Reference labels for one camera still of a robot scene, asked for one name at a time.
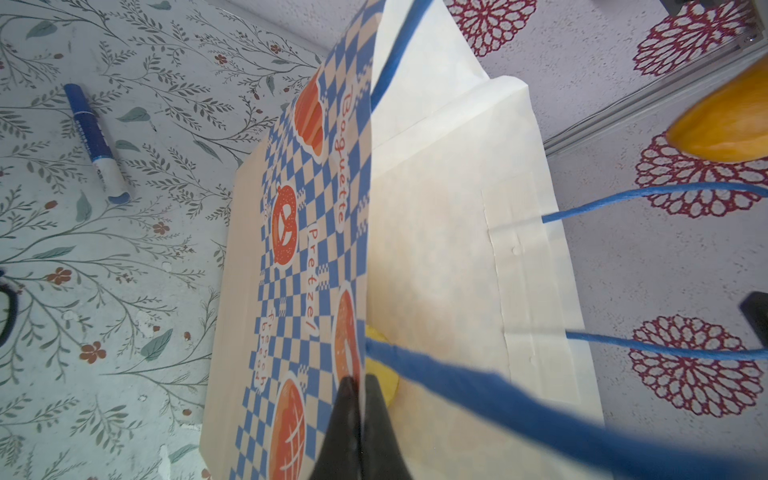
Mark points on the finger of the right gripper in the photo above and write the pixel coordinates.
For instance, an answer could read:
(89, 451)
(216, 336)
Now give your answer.
(754, 307)

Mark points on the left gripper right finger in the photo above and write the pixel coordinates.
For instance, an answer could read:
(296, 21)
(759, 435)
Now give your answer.
(381, 457)

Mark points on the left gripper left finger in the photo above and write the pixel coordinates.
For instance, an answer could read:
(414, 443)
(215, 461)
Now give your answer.
(340, 454)

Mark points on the green-brown round toast slice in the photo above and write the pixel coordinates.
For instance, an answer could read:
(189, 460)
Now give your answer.
(388, 379)

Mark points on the long baguette bread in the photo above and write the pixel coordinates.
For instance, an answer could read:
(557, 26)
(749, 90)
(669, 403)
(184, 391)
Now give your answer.
(729, 125)

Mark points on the blue checkered paper bag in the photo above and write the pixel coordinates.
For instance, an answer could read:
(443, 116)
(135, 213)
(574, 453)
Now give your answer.
(405, 189)

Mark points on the blue marker pen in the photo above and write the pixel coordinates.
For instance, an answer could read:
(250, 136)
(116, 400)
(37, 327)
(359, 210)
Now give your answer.
(98, 150)

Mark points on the black alarm clock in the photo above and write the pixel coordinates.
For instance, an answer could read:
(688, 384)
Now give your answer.
(10, 307)

